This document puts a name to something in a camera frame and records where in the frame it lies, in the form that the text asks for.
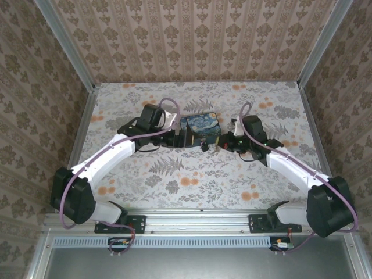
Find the starry night painted tin box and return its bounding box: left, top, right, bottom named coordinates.
left=179, top=112, right=221, bottom=148

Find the floral patterned table cover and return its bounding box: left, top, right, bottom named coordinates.
left=66, top=81, right=332, bottom=210

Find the small right circuit board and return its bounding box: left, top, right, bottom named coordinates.
left=271, top=237, right=294, bottom=251

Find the small circuit board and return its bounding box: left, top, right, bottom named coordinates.
left=271, top=237, right=294, bottom=251
left=108, top=237, right=131, bottom=248

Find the grey metal shelf panel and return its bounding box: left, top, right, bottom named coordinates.
left=43, top=246, right=359, bottom=279

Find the small left circuit board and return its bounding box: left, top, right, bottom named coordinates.
left=108, top=237, right=131, bottom=248

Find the thin black right gripper cable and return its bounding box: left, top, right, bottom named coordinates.
left=238, top=152, right=261, bottom=163

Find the aluminium table side rail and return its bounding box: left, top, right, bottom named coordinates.
left=299, top=85, right=332, bottom=178
left=66, top=85, right=100, bottom=169

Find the aluminium front rail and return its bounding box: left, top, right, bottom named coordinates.
left=43, top=208, right=314, bottom=235

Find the white slotted cable duct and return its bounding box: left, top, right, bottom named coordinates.
left=53, top=235, right=277, bottom=249

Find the aluminium frame post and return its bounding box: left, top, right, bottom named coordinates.
left=298, top=0, right=354, bottom=87
left=33, top=0, right=96, bottom=90

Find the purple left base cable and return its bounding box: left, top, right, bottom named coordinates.
left=98, top=222, right=137, bottom=257

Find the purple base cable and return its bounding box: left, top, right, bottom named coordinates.
left=98, top=222, right=137, bottom=257
left=274, top=231, right=317, bottom=256

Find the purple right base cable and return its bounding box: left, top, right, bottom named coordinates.
left=274, top=231, right=317, bottom=256

